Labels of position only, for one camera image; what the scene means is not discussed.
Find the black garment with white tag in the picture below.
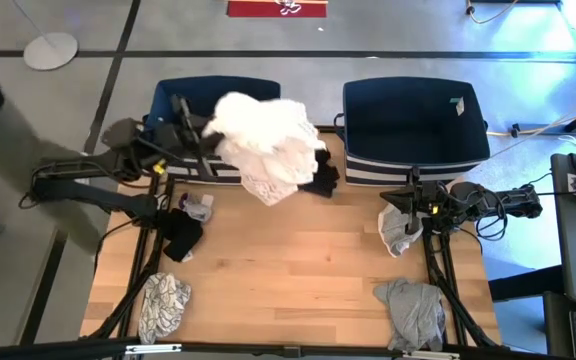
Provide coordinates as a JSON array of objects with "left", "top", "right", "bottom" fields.
[{"left": 159, "top": 207, "right": 205, "bottom": 264}]

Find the yellow cable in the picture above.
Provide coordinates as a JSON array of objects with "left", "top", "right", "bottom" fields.
[{"left": 487, "top": 102, "right": 576, "bottom": 139}]

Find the black metal table frame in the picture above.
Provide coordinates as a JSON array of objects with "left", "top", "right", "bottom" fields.
[{"left": 0, "top": 124, "right": 576, "bottom": 360}]

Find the grey purple sock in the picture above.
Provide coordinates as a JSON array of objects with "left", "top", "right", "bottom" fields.
[{"left": 177, "top": 192, "right": 215, "bottom": 224}]

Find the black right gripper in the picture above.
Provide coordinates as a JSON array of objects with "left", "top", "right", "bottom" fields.
[{"left": 380, "top": 167, "right": 452, "bottom": 236}]

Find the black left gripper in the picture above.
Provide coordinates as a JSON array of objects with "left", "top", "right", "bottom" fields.
[{"left": 153, "top": 93, "right": 225, "bottom": 182}]

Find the grey marl garment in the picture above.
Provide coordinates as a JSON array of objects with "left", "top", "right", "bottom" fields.
[{"left": 372, "top": 278, "right": 448, "bottom": 353}]

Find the person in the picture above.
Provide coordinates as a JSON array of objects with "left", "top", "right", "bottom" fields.
[{"left": 0, "top": 14, "right": 114, "bottom": 256}]

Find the red floor mat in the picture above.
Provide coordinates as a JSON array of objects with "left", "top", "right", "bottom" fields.
[{"left": 226, "top": 0, "right": 329, "bottom": 19}]

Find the light grey garment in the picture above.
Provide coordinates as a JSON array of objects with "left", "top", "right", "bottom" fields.
[{"left": 377, "top": 202, "right": 425, "bottom": 259}]

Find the navy white striped fabric bin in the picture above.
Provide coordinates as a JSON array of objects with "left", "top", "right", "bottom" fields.
[
  {"left": 142, "top": 74, "right": 282, "bottom": 186},
  {"left": 334, "top": 75, "right": 492, "bottom": 188}
]

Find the white lace garment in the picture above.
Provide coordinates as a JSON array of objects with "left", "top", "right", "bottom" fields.
[{"left": 201, "top": 91, "right": 329, "bottom": 207}]

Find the beige cable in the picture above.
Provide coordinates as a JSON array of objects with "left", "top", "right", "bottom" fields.
[{"left": 465, "top": 0, "right": 519, "bottom": 25}]

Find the white black patterned garment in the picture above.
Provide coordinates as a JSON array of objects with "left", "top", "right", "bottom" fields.
[{"left": 137, "top": 272, "right": 193, "bottom": 346}]

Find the round grey stand base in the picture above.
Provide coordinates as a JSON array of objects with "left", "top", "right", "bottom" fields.
[{"left": 22, "top": 32, "right": 79, "bottom": 72}]

